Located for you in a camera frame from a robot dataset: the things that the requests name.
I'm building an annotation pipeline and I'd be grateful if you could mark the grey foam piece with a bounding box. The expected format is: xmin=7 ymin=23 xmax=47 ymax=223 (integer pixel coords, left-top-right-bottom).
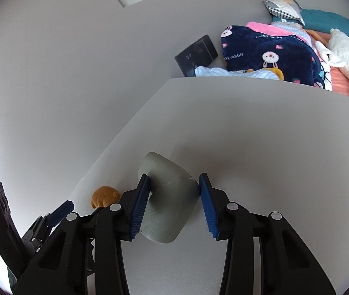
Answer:
xmin=138 ymin=152 xmax=200 ymax=244

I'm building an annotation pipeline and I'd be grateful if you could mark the brown plush toy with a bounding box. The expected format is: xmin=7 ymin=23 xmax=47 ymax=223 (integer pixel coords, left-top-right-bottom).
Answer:
xmin=90 ymin=186 xmax=122 ymax=209

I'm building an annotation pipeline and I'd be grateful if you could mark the white baby cloth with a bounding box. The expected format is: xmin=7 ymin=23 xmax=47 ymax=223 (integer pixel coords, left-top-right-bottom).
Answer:
xmin=194 ymin=66 xmax=284 ymax=81

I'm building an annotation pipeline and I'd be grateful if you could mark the navy rabbit blanket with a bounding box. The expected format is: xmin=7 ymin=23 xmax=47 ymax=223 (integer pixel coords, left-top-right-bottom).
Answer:
xmin=221 ymin=25 xmax=325 ymax=88

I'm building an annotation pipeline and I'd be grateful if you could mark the pink folded cloth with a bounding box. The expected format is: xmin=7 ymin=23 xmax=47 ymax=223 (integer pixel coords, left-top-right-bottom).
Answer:
xmin=246 ymin=21 xmax=293 ymax=37

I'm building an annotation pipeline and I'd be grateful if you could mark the white goose plush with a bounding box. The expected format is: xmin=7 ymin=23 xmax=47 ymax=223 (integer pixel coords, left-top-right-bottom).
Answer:
xmin=313 ymin=29 xmax=349 ymax=80

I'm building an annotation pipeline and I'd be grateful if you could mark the light blue quilted cloth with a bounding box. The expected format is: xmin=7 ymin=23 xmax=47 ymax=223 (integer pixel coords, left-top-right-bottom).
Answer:
xmin=278 ymin=22 xmax=312 ymax=47

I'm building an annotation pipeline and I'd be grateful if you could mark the teal pillow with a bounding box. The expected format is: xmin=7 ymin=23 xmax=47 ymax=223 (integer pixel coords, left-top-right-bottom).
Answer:
xmin=270 ymin=8 xmax=349 ymax=50

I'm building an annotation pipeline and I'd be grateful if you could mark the patterned grey pillow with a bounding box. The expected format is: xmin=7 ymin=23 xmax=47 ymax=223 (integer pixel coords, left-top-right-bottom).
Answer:
xmin=263 ymin=0 xmax=305 ymax=25

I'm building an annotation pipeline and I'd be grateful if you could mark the black wall switch panel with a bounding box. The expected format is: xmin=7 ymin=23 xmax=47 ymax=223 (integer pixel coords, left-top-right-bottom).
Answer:
xmin=174 ymin=35 xmax=218 ymax=77

